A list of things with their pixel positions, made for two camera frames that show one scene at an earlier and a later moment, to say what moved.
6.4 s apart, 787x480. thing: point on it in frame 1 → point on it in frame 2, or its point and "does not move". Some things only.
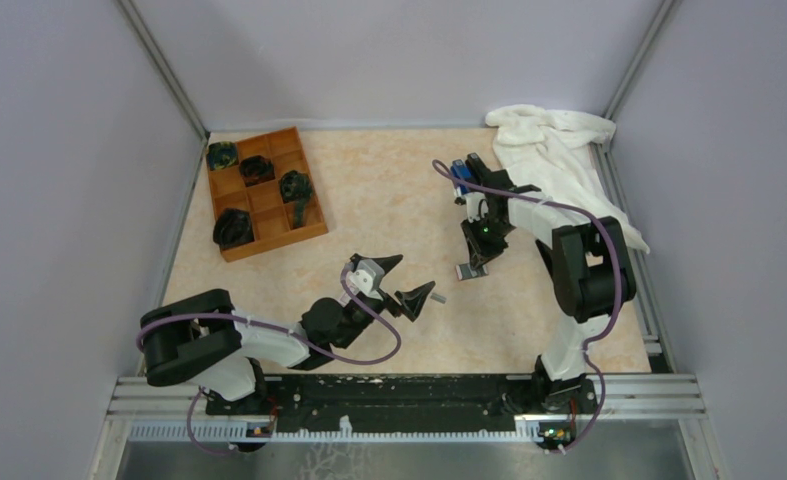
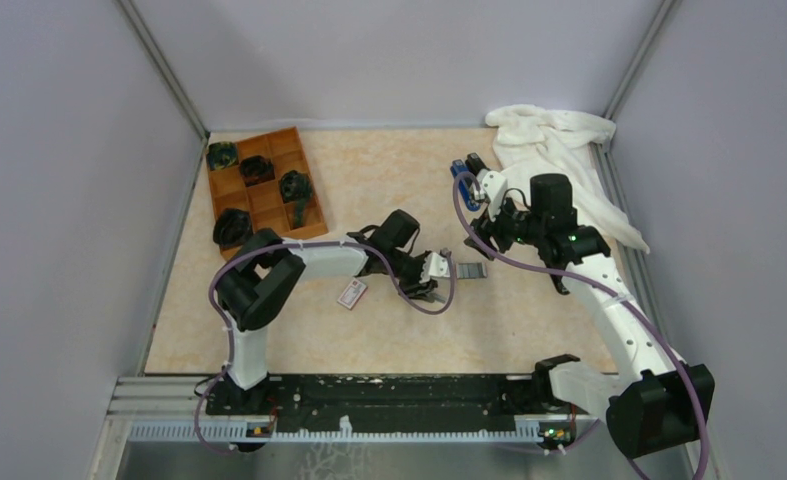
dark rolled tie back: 295,188 does not move
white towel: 553,154 does not move
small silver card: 465,272 does not move
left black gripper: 411,301 → 416,290
